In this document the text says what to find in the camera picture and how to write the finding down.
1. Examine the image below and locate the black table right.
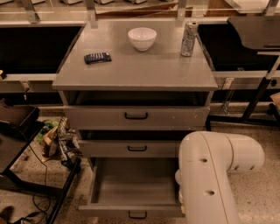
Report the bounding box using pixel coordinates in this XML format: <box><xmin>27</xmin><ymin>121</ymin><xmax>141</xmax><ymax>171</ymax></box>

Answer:
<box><xmin>199</xmin><ymin>16</ymin><xmax>280</xmax><ymax>130</ymax></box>

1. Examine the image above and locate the black cable on floor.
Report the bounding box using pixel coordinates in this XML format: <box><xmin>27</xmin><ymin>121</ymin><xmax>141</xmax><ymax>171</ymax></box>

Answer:
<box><xmin>17</xmin><ymin>139</ymin><xmax>53</xmax><ymax>224</ymax></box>

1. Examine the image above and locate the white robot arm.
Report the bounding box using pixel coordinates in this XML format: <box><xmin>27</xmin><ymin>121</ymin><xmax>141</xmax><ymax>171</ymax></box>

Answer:
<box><xmin>175</xmin><ymin>131</ymin><xmax>264</xmax><ymax>224</ymax></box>

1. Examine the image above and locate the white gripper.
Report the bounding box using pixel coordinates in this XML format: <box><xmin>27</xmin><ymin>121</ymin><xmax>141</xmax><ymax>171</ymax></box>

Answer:
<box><xmin>175</xmin><ymin>170</ymin><xmax>185</xmax><ymax>214</ymax></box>

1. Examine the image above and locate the grey drawer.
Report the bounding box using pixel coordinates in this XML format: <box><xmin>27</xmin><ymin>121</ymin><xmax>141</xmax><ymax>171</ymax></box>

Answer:
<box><xmin>79</xmin><ymin>157</ymin><xmax>183</xmax><ymax>220</ymax></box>
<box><xmin>64</xmin><ymin>106</ymin><xmax>210</xmax><ymax>130</ymax></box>
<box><xmin>79</xmin><ymin>140</ymin><xmax>180</xmax><ymax>158</ymax></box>

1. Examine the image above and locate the silver drink can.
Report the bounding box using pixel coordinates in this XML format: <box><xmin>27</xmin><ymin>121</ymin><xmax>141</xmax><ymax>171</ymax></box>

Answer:
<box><xmin>181</xmin><ymin>22</ymin><xmax>198</xmax><ymax>57</ymax></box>

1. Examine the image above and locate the white bowl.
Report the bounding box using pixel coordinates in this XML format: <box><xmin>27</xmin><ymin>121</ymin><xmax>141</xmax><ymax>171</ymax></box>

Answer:
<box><xmin>128</xmin><ymin>27</ymin><xmax>157</xmax><ymax>51</ymax></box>

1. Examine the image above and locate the grey drawer cabinet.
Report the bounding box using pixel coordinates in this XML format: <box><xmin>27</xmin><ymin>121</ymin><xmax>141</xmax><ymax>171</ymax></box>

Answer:
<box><xmin>52</xmin><ymin>18</ymin><xmax>219</xmax><ymax>182</ymax></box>

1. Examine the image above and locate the black side table left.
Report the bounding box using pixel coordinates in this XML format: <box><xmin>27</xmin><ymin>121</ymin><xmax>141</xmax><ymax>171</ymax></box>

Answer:
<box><xmin>0</xmin><ymin>98</ymin><xmax>81</xmax><ymax>224</ymax></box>

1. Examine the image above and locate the dark snack bar package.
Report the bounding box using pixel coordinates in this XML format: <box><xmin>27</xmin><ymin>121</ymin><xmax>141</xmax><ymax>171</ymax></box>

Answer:
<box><xmin>84</xmin><ymin>52</ymin><xmax>111</xmax><ymax>65</ymax></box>

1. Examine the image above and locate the grey top drawer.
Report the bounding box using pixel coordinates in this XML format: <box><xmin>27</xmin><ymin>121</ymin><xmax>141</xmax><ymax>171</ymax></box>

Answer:
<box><xmin>64</xmin><ymin>106</ymin><xmax>210</xmax><ymax>130</ymax></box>

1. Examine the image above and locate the grey middle drawer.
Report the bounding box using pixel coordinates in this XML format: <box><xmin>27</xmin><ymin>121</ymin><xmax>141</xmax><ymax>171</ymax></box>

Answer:
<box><xmin>79</xmin><ymin>140</ymin><xmax>180</xmax><ymax>158</ymax></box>

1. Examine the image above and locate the grey bottom drawer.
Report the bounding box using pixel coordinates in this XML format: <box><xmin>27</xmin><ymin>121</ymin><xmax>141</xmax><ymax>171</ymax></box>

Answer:
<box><xmin>79</xmin><ymin>157</ymin><xmax>183</xmax><ymax>220</ymax></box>

